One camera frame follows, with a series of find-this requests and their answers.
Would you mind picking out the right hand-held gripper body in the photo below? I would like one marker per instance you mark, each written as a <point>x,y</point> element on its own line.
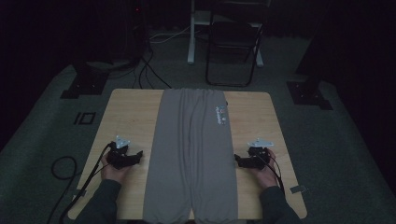
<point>257,157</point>

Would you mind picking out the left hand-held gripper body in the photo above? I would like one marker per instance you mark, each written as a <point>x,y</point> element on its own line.
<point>120,155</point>

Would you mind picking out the grey pants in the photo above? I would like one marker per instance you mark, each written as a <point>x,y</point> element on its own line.
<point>190,155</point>

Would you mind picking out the person's left hand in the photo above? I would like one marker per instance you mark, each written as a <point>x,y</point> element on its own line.
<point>116,174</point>

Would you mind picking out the person's right hand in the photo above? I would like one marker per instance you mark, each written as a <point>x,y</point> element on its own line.
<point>267,175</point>

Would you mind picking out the grey tape strip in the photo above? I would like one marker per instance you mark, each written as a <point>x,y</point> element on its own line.
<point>298,188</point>
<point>79,192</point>

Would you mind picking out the black stand base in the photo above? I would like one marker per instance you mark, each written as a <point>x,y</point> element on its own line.
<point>306,95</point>
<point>85,85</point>

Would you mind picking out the black folding chair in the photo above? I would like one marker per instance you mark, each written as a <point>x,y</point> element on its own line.
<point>232,37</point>

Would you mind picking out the dark computer tower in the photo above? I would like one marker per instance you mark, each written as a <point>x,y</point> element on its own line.
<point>135,28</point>

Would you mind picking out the white desk frame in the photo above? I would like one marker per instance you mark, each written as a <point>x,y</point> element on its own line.
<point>191,46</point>

